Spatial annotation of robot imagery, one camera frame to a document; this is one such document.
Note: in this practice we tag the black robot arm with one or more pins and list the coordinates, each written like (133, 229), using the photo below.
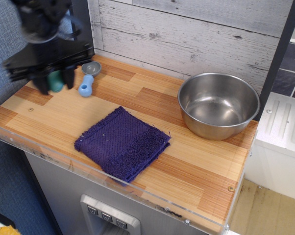
(41, 20)

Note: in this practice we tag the silver dispenser button panel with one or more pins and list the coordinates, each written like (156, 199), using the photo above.
(103, 219)

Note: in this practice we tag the dark grey left post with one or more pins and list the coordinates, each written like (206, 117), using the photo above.
(80, 11)

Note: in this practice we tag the green toy sausage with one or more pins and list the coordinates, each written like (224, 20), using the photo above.
(55, 81)

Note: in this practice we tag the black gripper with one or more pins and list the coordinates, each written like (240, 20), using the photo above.
(35, 61)

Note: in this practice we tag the purple folded cloth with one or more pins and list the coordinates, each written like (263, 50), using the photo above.
(122, 145)

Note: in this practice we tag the clear acrylic edge guard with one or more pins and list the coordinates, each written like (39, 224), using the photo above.
(63, 180)

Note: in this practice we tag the dark grey right post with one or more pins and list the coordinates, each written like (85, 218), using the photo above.
(277, 59)

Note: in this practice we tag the yellow object at corner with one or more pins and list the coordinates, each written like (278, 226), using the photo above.
(8, 230)

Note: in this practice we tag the dark grey post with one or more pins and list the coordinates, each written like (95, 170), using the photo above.
(277, 59)
(80, 11)

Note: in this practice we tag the white ridged drainboard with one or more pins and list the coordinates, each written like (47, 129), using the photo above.
(276, 128)

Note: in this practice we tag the blue and grey scoop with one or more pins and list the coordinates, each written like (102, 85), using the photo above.
(90, 70)

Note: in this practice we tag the stainless steel bowl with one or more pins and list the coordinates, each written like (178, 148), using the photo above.
(217, 106)

